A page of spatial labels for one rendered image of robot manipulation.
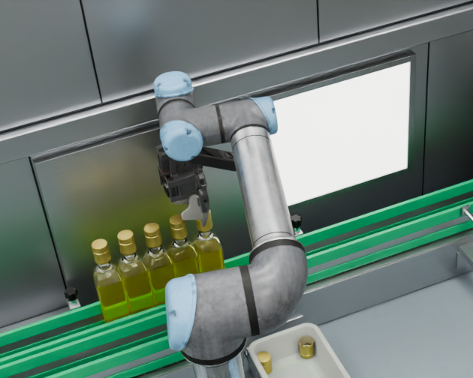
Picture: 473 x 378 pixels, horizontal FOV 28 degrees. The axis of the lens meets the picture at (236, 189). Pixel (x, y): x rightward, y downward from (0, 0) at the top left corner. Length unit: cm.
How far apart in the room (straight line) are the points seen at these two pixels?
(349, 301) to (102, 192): 67
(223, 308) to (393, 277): 92
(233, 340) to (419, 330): 87
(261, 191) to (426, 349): 81
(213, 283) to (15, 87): 66
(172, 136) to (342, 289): 74
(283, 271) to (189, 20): 66
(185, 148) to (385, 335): 82
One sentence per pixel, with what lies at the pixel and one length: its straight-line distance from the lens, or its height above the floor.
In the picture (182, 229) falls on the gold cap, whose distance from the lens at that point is 203.
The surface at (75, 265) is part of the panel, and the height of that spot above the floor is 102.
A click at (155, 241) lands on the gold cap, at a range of 203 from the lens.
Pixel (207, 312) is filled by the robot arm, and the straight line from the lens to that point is 149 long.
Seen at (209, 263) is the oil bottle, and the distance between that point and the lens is 210.
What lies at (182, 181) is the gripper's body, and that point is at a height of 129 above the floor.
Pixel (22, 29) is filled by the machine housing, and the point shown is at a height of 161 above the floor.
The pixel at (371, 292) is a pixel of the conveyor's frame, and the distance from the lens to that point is 234.
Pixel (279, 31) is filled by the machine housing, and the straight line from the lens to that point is 206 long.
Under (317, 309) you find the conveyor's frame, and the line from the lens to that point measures 229.
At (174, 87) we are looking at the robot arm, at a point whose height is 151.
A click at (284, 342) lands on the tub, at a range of 222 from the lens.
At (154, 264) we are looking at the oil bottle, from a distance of 205.
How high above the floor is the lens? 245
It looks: 38 degrees down
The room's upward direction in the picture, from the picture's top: 6 degrees counter-clockwise
